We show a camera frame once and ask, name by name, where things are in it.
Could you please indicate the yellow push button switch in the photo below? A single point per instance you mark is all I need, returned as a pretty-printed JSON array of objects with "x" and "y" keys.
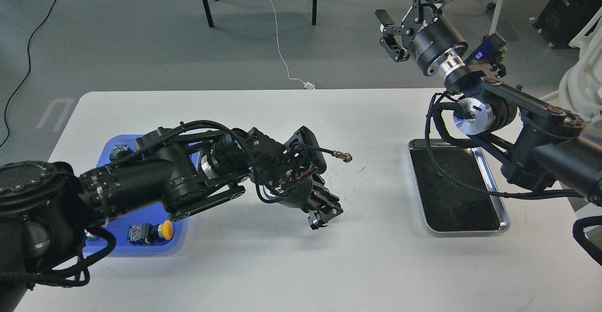
[{"x": 153, "y": 232}]

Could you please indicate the silver metal tray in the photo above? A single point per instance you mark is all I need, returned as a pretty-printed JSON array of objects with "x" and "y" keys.
[{"x": 454, "y": 186}]

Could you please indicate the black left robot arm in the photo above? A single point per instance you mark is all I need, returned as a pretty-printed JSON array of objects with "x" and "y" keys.
[{"x": 52, "y": 220}]

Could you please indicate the blue plastic tray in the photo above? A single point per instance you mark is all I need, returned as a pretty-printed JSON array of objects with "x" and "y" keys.
[{"x": 153, "y": 214}]

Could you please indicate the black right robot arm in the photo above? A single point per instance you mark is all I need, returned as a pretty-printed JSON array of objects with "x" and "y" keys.
[{"x": 541, "y": 147}]

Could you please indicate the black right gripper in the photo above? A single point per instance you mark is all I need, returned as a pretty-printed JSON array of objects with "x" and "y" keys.
[{"x": 435, "y": 36}]

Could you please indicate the small black gear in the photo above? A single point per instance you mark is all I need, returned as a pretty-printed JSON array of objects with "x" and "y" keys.
[{"x": 314, "y": 223}]

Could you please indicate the black equipment case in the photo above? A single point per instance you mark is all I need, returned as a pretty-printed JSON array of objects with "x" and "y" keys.
[{"x": 561, "y": 20}]

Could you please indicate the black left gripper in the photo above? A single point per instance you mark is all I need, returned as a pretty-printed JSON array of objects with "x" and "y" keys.
[{"x": 313, "y": 197}]

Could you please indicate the green push button switch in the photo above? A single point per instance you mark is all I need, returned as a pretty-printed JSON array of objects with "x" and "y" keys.
[{"x": 119, "y": 151}]

